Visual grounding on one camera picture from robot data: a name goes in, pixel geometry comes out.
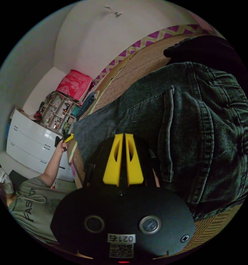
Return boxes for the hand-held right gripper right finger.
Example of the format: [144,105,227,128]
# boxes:
[125,133,145,186]

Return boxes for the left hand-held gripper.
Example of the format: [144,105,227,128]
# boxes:
[54,134,74,152]

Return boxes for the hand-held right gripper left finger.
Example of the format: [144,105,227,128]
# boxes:
[103,133,124,185]

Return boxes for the dark gray jeans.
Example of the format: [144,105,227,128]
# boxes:
[72,61,248,221]

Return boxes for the person's left forearm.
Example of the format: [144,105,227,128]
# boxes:
[40,149,65,188]

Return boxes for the person's left hand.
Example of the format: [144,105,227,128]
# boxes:
[57,141,69,154]

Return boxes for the white open shelf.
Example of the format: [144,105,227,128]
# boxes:
[40,91,79,131]

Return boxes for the white chest of drawers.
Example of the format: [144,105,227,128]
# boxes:
[6,109,75,183]

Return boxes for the person's body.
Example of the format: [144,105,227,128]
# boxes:
[0,150,80,246]

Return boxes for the black garment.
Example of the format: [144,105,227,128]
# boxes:
[163,35,248,89]

